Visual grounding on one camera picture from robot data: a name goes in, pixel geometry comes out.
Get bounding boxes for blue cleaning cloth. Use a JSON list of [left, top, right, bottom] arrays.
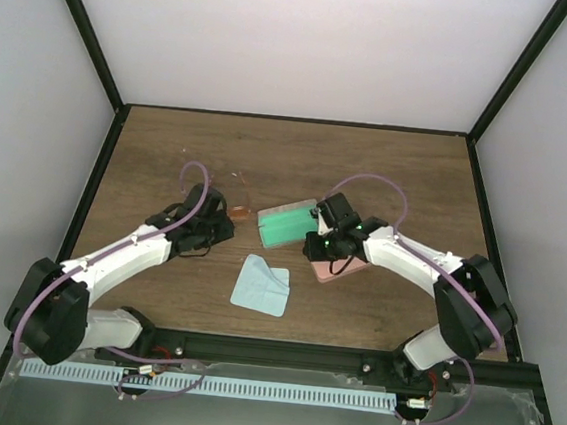
[[230, 255, 291, 318]]

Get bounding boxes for blue slotted cable duct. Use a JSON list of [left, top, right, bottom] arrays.
[[19, 360, 397, 415]]

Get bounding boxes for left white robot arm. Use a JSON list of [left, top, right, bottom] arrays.
[[4, 184, 235, 365]]

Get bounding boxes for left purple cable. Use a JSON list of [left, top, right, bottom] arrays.
[[7, 146, 228, 410]]

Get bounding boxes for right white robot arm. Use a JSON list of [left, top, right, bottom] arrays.
[[303, 193, 518, 389]]

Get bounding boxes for grey glasses case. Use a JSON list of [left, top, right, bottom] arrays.
[[257, 198, 318, 249]]

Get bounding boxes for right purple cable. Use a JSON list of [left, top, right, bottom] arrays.
[[301, 169, 521, 425]]

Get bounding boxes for purple cable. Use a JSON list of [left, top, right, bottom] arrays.
[[7, 146, 228, 410], [301, 169, 521, 425]]

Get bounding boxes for orange sunglasses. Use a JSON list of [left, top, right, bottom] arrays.
[[227, 171, 253, 222]]

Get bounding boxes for black aluminium frame rail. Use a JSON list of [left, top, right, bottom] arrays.
[[13, 314, 551, 400]]

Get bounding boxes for pink glasses case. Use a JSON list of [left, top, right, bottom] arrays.
[[311, 258, 369, 284]]

